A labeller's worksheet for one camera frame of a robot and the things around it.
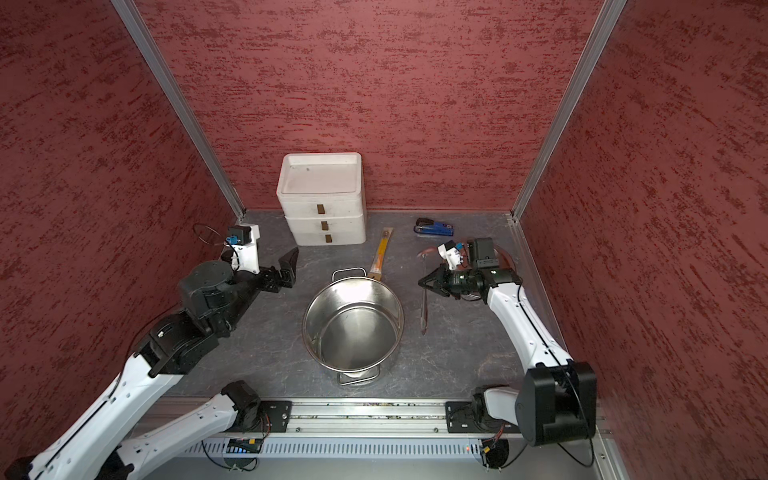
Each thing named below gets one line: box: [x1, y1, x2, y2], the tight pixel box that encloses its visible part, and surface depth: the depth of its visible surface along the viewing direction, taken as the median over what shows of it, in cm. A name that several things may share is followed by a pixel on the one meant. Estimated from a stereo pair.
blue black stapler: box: [413, 217, 455, 237], surface depth 116 cm
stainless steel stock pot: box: [302, 267, 405, 386], surface depth 89 cm
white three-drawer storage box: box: [276, 152, 367, 246], surface depth 101 cm
